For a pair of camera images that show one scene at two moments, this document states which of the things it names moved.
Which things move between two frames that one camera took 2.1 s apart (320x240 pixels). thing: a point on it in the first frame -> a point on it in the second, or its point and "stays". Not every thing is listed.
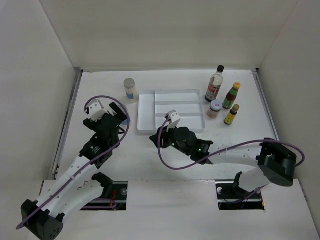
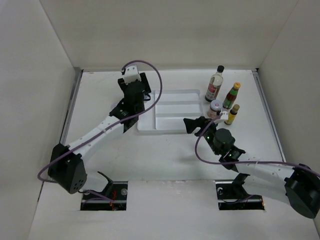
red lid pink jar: [215, 106] stays
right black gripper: [164, 135] -> [191, 124]
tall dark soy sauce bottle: [215, 85] stays
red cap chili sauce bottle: [230, 98] stays
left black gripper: [93, 124] -> [143, 80]
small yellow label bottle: [230, 117] stays
